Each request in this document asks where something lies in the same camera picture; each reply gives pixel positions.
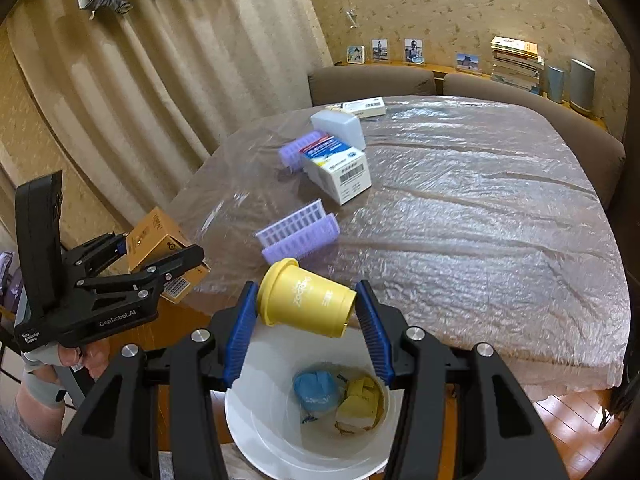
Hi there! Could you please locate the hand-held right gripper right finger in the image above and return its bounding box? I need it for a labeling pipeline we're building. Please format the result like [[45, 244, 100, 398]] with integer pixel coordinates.
[[354, 280, 571, 480]]

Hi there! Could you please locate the flat white carton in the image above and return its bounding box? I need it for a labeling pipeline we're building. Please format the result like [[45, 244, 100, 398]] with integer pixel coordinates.
[[341, 96, 387, 120]]

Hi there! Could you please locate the white medicine box blue label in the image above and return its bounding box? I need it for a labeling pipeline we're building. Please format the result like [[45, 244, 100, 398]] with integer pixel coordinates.
[[299, 135, 372, 207]]

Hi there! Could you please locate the yellow plastic cup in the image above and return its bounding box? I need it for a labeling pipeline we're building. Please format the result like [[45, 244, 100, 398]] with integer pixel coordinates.
[[256, 257, 358, 339]]

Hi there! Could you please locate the large grey speaker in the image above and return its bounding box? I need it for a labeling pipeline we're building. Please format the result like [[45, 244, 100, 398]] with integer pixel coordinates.
[[569, 58, 597, 115]]

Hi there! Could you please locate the beige curtain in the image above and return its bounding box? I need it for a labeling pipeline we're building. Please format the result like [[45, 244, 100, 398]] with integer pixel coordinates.
[[4, 0, 334, 243]]

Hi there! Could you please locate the white plastic bucket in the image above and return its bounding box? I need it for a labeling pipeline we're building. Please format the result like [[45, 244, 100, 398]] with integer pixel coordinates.
[[224, 327, 407, 480]]

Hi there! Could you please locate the person's left hand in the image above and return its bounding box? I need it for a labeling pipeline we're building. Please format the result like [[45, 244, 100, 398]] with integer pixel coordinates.
[[22, 338, 113, 407]]

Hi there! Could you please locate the purple vial tray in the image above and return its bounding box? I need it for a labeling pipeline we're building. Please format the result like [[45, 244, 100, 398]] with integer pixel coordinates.
[[277, 130, 333, 171], [261, 212, 342, 266], [255, 199, 326, 250]]

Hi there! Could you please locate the person's left forearm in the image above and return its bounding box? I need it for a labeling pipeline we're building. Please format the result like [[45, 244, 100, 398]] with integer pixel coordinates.
[[14, 384, 67, 447]]

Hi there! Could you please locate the brown upholstered chair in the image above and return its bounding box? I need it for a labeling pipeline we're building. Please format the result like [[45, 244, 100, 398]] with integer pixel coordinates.
[[442, 72, 627, 211], [307, 65, 437, 107]]

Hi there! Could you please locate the blue crumpled wrapper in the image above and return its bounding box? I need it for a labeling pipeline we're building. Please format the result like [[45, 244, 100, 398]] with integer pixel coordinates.
[[292, 370, 347, 424]]

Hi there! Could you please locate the yellow crumpled paper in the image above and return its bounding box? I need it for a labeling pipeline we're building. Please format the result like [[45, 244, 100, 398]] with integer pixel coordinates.
[[334, 374, 387, 434]]

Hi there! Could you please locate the translucent white plastic box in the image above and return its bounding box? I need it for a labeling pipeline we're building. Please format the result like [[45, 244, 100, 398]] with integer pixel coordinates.
[[310, 106, 366, 152]]

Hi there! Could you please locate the stack of books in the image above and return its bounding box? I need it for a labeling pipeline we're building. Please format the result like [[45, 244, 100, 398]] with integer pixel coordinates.
[[489, 36, 546, 95]]

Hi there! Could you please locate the orange cardboard box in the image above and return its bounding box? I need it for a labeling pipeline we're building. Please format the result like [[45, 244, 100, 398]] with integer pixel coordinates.
[[125, 206, 212, 303]]

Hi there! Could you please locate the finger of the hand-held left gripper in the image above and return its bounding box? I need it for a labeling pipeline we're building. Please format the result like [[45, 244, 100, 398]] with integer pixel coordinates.
[[75, 244, 207, 307], [60, 232, 130, 282]]

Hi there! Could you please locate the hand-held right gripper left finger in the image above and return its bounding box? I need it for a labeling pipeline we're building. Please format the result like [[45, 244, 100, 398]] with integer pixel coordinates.
[[42, 281, 261, 480]]

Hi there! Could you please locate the wooden wall shelf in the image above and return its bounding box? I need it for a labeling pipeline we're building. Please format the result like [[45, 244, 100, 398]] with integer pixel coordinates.
[[334, 57, 610, 128]]

